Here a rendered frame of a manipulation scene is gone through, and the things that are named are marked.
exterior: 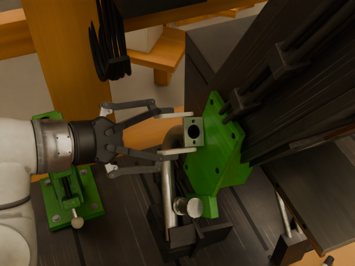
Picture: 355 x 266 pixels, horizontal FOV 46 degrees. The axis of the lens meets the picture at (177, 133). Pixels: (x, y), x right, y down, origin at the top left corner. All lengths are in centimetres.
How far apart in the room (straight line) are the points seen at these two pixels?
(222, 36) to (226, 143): 30
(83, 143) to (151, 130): 55
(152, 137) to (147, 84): 151
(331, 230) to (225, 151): 23
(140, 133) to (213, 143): 48
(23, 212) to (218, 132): 35
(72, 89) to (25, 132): 34
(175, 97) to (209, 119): 183
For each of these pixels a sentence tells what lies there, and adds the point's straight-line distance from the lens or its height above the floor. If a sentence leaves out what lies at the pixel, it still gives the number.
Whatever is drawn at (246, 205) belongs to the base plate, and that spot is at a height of 90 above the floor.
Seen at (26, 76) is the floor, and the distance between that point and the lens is 291.
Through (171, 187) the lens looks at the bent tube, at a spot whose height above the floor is 104.
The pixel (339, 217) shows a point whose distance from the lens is 81.
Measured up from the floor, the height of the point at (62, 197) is 98.
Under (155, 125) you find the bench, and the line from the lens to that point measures 123.
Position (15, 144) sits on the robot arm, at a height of 131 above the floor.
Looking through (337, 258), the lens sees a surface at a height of 90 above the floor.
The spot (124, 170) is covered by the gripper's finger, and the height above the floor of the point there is 119.
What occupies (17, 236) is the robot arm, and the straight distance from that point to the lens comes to 67.
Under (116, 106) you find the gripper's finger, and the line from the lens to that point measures 74.
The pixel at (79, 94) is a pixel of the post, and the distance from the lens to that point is 101.
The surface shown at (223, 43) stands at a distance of 93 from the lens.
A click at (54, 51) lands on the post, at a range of 93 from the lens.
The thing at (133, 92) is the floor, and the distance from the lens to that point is 264.
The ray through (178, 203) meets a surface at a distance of 85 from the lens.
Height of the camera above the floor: 178
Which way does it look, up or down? 48 degrees down
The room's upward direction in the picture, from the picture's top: straight up
